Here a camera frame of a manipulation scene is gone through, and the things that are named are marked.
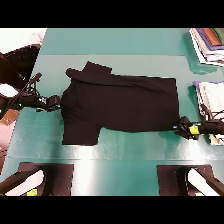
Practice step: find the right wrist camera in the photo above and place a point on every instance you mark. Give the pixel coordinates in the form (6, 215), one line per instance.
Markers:
(205, 112)

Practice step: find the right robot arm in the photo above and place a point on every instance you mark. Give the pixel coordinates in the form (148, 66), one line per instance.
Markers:
(213, 127)

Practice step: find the purple garment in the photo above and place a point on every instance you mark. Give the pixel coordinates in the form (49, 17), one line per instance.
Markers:
(206, 42)

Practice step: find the white garment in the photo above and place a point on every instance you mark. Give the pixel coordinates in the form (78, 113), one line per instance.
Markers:
(208, 57)

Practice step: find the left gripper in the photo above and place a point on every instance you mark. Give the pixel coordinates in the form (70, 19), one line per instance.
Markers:
(54, 103)

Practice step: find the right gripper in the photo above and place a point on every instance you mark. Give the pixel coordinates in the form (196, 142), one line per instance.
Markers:
(188, 129)

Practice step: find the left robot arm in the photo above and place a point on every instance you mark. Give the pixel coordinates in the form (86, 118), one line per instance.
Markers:
(28, 100)

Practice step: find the black T-shirt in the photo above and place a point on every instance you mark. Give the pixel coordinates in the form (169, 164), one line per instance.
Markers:
(120, 100)

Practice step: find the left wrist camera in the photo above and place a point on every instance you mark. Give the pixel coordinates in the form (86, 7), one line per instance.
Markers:
(34, 81)

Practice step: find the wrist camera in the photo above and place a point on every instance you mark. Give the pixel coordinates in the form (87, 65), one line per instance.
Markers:
(34, 81)
(205, 112)

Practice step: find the black garment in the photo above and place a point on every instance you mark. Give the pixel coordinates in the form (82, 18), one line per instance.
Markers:
(18, 65)

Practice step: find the orange garment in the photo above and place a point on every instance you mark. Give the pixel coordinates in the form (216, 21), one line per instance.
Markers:
(211, 36)

